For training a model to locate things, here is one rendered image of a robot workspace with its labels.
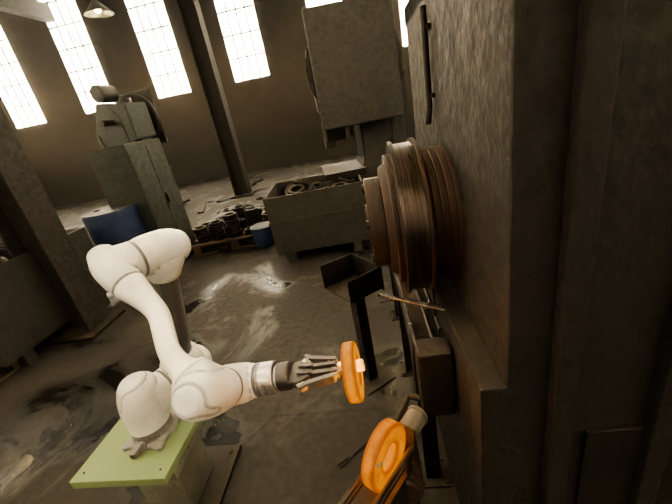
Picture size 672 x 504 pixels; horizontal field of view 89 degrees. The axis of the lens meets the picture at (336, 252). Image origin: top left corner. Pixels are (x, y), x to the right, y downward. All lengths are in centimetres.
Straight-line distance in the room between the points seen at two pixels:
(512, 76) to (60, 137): 1424
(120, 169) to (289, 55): 770
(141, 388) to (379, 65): 318
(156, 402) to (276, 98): 1027
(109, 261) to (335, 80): 282
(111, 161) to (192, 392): 379
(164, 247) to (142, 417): 68
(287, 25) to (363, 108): 791
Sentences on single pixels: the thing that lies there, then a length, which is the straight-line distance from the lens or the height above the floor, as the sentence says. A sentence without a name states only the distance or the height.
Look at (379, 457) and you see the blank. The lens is 89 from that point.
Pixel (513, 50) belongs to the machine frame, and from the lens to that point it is 61.
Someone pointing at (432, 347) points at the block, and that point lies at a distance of 105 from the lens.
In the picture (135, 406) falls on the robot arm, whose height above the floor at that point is 58.
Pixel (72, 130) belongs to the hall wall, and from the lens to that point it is 1420.
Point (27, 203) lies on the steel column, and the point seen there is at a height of 121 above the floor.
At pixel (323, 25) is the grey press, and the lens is 367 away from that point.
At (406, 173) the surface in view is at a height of 128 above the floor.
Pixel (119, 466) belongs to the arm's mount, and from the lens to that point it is 174.
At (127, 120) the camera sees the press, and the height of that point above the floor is 195.
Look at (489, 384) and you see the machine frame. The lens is 86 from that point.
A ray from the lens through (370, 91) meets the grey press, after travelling 366.
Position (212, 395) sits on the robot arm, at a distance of 85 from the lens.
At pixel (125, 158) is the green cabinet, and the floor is 136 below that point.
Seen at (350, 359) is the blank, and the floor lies 90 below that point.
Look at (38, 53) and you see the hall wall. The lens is 1446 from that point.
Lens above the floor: 147
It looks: 23 degrees down
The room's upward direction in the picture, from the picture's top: 11 degrees counter-clockwise
